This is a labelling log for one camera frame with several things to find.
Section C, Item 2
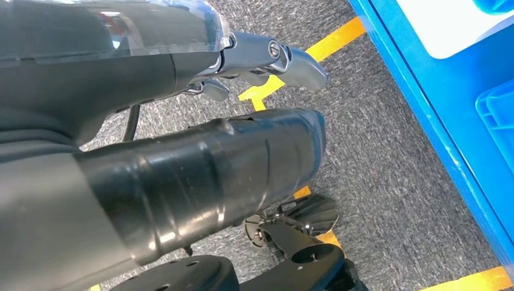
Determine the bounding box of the blue metal shelf rack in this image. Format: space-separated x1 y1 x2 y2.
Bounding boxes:
348 0 514 282

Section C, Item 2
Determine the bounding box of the black grey robot leg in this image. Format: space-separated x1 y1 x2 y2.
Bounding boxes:
0 107 327 291

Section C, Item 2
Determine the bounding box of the black robot foot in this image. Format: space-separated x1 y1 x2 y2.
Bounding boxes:
108 193 368 291

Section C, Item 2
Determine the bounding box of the white plastic bin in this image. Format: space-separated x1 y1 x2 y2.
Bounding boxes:
395 0 514 60

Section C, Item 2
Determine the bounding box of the blue plastic bin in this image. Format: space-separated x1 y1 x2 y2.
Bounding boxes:
475 78 514 174
472 0 514 16

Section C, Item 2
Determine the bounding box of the black cable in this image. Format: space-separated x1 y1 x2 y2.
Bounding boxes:
121 103 142 144

